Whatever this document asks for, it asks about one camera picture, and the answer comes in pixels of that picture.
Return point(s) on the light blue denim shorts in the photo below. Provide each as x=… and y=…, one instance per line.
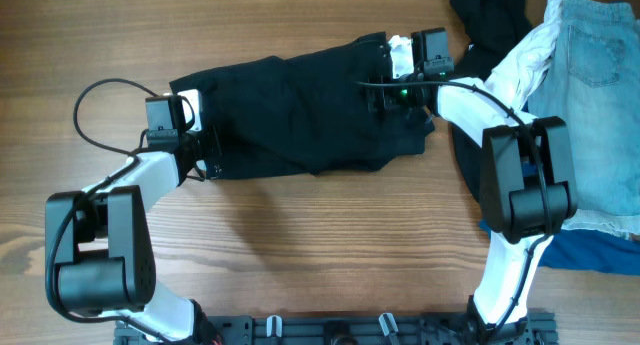
x=593, y=85

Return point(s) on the black shorts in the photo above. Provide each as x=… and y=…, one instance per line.
x=307, y=114

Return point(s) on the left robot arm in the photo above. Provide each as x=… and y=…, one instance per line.
x=100, y=264

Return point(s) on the black garment in pile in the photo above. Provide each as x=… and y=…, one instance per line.
x=494, y=28

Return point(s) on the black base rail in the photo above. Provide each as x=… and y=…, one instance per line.
x=429, y=329

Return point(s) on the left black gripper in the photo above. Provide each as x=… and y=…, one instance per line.
x=214, y=146

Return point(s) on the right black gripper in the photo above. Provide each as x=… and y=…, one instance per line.
x=375, y=98

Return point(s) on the blue garment in pile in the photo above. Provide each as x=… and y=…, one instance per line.
x=591, y=250

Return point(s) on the white garment in pile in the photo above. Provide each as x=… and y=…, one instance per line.
x=522, y=71

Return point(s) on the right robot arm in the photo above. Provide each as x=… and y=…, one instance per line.
x=527, y=181

